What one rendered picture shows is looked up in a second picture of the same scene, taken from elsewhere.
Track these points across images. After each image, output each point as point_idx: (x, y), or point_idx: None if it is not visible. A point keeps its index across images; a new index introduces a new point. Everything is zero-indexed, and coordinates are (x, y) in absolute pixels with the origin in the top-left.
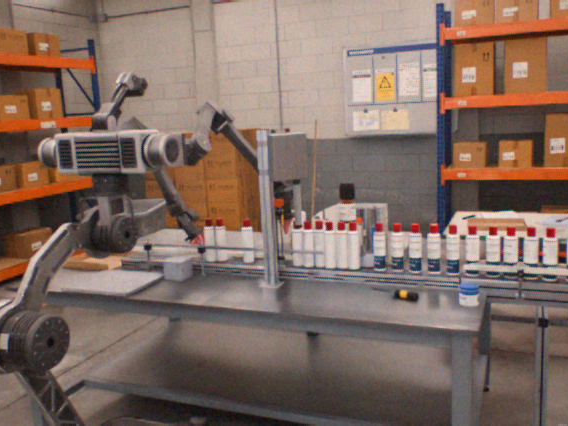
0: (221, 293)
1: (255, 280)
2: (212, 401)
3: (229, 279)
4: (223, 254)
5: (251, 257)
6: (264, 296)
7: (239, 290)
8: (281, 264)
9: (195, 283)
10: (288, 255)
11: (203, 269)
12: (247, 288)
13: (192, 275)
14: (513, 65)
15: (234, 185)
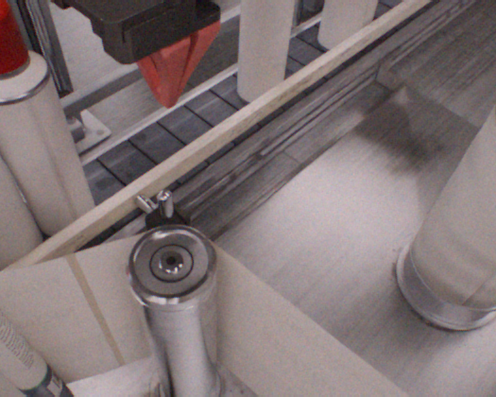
0: (89, 21)
1: (145, 111)
2: None
3: (211, 63)
4: (322, 18)
5: (238, 75)
6: None
7: (77, 54)
8: (141, 167)
9: (228, 3)
10: (141, 177)
11: (295, 8)
12: (78, 72)
13: (309, 10)
14: None
15: None
